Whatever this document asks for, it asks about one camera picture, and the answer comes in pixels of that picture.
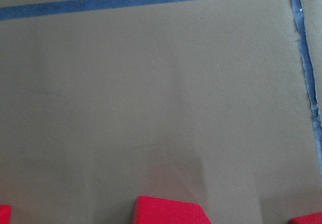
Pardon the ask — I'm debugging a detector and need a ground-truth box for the red cube block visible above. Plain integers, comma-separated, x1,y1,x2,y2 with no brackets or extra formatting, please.
289,212,322,224
133,196,211,224
0,204,12,224

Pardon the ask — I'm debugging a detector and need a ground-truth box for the long blue tape line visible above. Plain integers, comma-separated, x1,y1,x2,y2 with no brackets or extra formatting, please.
291,0,321,176

